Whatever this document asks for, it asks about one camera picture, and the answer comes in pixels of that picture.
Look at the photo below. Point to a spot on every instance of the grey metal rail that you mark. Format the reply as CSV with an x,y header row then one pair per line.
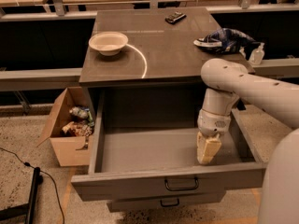
x,y
34,80

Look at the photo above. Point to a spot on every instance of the black stand base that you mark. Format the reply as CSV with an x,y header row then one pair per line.
x,y
26,210

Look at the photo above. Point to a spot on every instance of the grey top drawer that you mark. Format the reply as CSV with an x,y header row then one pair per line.
x,y
145,148

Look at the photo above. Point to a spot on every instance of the crumpled snack bag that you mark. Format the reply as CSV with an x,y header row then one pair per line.
x,y
81,112

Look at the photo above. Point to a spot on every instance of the cardboard box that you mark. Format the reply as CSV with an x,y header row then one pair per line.
x,y
70,150

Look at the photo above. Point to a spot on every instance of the grey drawer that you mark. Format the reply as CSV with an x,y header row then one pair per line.
x,y
165,202
145,148

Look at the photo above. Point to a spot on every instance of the clear sanitizer bottle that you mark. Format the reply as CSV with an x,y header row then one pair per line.
x,y
257,54

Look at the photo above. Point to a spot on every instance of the grey drawer cabinet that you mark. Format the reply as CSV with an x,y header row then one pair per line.
x,y
155,81

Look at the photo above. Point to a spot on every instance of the colourful snack wrappers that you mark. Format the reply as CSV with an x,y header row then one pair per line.
x,y
77,129

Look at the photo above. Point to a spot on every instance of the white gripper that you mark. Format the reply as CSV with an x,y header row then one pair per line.
x,y
212,124

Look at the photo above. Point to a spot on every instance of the black mobile phone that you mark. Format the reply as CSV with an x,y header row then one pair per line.
x,y
174,18

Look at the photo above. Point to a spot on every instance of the grey bottom drawer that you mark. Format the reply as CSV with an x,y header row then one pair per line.
x,y
165,202

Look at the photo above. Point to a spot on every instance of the white bowl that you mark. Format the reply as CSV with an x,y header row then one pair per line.
x,y
108,43

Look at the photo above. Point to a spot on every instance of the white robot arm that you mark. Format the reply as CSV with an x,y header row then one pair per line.
x,y
226,83

